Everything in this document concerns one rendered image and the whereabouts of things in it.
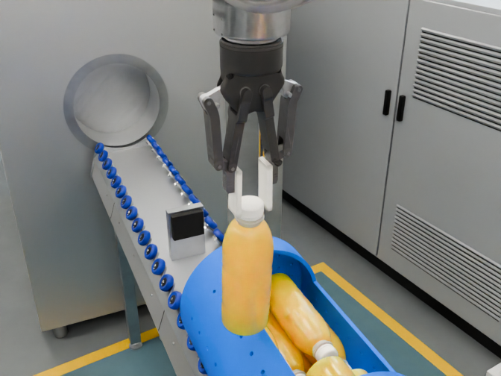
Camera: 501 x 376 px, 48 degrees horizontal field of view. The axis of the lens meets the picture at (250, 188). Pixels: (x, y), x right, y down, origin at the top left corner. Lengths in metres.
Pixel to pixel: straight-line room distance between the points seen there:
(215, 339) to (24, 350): 1.90
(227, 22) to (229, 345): 0.56
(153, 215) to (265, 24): 1.25
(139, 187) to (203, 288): 0.96
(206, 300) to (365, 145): 1.98
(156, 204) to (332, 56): 1.48
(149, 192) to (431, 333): 1.54
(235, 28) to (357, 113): 2.32
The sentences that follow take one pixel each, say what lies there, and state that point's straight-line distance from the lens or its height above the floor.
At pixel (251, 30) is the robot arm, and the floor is 1.72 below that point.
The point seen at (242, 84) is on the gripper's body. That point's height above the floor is 1.65.
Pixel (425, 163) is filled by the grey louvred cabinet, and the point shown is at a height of 0.74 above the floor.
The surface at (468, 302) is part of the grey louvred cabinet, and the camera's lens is 2.77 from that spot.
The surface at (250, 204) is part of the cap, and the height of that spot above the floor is 1.47.
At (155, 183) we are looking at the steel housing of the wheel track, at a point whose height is 0.93.
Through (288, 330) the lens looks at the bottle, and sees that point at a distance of 1.09.
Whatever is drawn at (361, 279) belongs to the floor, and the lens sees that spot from 3.11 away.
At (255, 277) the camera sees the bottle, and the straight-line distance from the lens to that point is 0.81.
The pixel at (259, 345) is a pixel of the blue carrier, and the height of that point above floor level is 1.21.
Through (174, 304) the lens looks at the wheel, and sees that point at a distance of 1.40.
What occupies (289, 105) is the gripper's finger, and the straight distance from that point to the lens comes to 0.72.
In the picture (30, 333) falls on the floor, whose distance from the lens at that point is 2.93.
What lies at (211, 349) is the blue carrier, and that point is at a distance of 1.04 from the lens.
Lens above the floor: 1.86
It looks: 28 degrees down
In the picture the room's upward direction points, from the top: straight up
